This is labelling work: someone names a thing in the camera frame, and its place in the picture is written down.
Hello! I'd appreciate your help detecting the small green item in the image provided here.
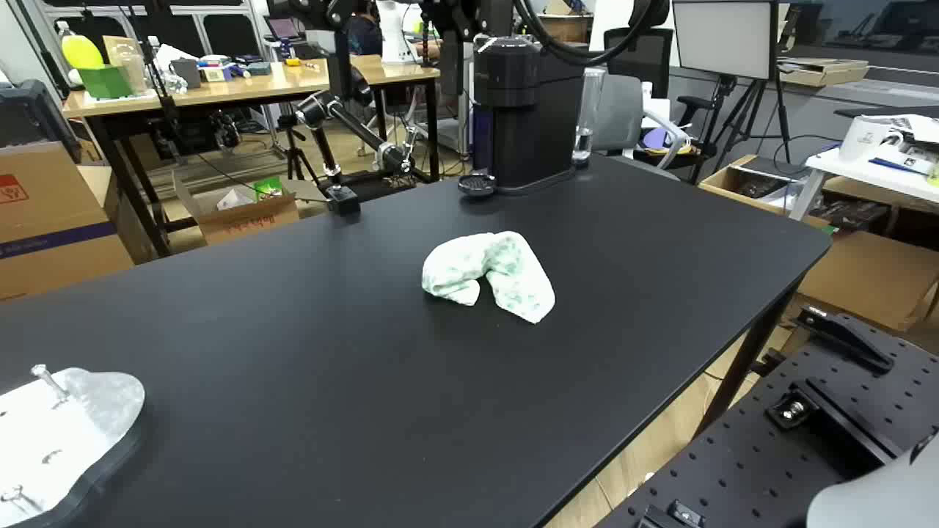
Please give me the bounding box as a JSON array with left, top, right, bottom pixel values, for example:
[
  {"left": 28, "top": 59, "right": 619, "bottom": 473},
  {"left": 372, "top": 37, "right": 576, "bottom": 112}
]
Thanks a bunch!
[{"left": 249, "top": 175, "right": 287, "bottom": 202}]

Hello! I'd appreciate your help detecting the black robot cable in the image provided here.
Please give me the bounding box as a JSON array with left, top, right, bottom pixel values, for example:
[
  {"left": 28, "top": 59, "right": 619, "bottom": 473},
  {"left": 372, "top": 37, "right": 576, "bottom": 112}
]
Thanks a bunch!
[{"left": 512, "top": 0, "right": 660, "bottom": 71}]

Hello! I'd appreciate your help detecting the green container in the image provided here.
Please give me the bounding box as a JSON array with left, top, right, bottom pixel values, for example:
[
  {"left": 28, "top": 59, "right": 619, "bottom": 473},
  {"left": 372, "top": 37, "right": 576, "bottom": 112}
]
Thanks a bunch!
[{"left": 76, "top": 64, "right": 138, "bottom": 102}]

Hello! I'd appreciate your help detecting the black coffee machine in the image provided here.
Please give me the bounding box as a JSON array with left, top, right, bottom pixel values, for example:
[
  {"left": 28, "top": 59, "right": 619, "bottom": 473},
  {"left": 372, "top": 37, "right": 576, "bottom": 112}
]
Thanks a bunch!
[{"left": 466, "top": 32, "right": 588, "bottom": 191}]

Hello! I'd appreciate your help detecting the large cardboard box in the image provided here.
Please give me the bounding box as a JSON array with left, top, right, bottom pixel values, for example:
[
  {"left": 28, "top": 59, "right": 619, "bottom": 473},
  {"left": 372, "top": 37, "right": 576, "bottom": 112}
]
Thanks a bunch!
[{"left": 0, "top": 140, "right": 138, "bottom": 301}]

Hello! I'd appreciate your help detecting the clear glass cup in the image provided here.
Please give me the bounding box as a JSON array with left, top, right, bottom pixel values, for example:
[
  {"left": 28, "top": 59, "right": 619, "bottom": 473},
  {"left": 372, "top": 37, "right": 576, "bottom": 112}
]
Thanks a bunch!
[{"left": 579, "top": 68, "right": 647, "bottom": 164}]

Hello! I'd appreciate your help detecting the black perforated breadboard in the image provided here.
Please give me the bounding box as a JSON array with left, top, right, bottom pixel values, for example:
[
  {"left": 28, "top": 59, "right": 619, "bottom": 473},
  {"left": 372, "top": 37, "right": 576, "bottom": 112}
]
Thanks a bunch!
[{"left": 606, "top": 307, "right": 939, "bottom": 528}]

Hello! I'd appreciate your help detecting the small black tripod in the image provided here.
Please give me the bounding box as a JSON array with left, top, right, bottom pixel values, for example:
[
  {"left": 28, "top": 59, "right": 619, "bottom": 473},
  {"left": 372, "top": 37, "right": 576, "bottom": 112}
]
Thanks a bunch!
[{"left": 276, "top": 109, "right": 328, "bottom": 196}]

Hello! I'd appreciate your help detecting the flat cardboard box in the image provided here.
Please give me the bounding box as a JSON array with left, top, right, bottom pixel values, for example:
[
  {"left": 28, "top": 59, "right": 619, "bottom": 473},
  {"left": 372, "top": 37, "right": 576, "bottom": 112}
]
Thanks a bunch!
[{"left": 795, "top": 230, "right": 939, "bottom": 337}]

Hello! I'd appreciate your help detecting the tall black tripod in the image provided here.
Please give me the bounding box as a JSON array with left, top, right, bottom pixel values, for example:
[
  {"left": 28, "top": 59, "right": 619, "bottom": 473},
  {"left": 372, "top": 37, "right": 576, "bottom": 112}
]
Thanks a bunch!
[{"left": 697, "top": 77, "right": 799, "bottom": 184}]

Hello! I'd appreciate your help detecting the black bracket bar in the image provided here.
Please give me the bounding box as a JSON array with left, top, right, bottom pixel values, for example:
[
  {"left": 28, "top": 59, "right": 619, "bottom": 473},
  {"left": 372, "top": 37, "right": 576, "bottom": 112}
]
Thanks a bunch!
[{"left": 795, "top": 301, "right": 899, "bottom": 378}]

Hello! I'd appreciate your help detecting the white green floral cloth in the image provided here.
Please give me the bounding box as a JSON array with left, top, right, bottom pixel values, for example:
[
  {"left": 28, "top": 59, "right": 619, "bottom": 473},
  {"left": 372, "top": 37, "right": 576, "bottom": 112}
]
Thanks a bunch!
[{"left": 419, "top": 230, "right": 557, "bottom": 329}]

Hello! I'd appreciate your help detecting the open cardboard box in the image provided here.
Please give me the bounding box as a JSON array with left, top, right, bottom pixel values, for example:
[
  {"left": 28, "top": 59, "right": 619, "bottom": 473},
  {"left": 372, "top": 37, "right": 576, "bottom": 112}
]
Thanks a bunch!
[{"left": 189, "top": 184, "right": 303, "bottom": 247}]

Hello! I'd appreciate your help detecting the black clamp with metal bolt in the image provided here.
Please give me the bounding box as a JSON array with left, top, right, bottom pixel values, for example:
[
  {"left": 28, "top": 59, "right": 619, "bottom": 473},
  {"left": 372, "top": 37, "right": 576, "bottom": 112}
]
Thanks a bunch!
[{"left": 764, "top": 384, "right": 838, "bottom": 433}]

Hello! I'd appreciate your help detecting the long wooden workbench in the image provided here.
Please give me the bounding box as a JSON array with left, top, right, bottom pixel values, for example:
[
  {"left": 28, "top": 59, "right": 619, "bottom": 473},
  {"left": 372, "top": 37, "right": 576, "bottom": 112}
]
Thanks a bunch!
[{"left": 58, "top": 54, "right": 447, "bottom": 259}]

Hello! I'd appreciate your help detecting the white projection board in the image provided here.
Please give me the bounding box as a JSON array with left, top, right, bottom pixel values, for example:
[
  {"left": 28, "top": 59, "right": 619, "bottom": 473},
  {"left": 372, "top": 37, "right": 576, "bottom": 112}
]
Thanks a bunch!
[{"left": 669, "top": 0, "right": 779, "bottom": 84}]

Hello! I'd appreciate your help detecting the yellow round object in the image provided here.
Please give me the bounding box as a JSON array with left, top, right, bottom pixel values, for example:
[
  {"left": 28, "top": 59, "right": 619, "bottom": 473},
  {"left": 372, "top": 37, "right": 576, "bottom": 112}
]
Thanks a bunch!
[{"left": 57, "top": 32, "right": 110, "bottom": 73}]

